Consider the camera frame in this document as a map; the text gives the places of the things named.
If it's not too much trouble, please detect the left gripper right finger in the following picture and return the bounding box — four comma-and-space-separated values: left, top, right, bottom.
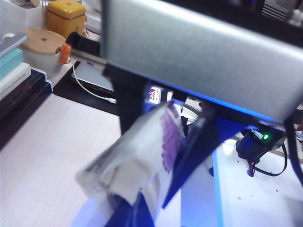
132, 191, 156, 227

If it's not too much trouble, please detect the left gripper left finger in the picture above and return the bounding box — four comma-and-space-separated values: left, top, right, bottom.
104, 198, 134, 227

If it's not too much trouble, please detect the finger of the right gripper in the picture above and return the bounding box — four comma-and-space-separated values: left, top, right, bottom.
161, 106, 217, 210
111, 75, 145, 137

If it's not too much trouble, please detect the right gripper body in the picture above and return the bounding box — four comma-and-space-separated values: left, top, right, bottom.
65, 32, 292, 133

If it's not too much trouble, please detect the purple tissue packet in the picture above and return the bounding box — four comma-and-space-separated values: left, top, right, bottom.
75, 101, 186, 215

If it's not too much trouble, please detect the beige tissue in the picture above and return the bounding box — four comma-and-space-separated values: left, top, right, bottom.
99, 157, 157, 206

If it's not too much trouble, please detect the yellow tin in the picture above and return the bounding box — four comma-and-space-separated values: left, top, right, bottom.
45, 0, 87, 39

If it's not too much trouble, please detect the silver laptop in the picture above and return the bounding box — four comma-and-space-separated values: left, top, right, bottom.
71, 61, 116, 94

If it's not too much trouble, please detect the white mug wooden lid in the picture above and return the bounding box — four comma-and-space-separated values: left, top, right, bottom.
19, 28, 71, 79

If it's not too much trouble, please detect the black desk mat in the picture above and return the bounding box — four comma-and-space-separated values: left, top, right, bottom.
53, 60, 122, 117

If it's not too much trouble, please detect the white storage box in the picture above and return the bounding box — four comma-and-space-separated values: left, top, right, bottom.
0, 0, 52, 42

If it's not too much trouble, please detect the teal book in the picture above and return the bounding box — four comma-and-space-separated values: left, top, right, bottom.
0, 48, 25, 81

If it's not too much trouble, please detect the white book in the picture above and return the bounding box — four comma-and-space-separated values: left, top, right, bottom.
0, 62, 32, 100

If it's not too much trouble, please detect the white charging cable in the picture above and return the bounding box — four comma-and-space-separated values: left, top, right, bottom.
72, 61, 117, 104

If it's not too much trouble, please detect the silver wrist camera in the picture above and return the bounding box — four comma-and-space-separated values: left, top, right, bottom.
100, 0, 303, 123

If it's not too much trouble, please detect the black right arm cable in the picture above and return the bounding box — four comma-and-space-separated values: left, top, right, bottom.
283, 104, 303, 190

